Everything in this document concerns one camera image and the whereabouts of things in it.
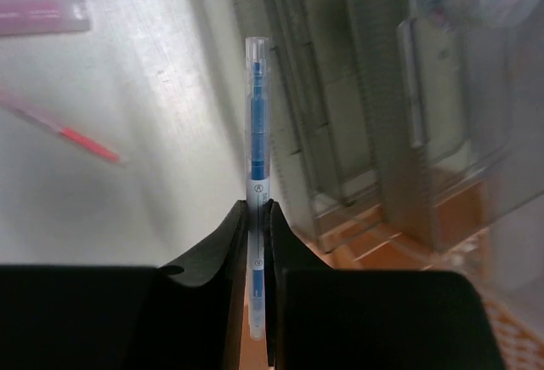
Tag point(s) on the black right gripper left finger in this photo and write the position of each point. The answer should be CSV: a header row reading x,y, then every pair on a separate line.
x,y
185,314

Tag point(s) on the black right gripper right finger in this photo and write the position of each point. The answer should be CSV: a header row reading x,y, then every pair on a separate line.
x,y
318,317

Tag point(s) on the red clear pen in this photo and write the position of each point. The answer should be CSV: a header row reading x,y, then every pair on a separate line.
x,y
36,116

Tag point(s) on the clear acrylic drawer cabinet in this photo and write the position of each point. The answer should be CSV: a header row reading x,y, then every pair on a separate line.
x,y
371,99

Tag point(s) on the blue clear pen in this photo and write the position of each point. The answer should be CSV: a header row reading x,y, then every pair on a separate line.
x,y
257,174

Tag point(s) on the purple highlighter marker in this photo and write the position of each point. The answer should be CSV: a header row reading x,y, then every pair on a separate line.
x,y
30,17

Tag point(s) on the orange plastic file organizer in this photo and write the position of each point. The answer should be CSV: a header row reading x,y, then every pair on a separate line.
x,y
502,256

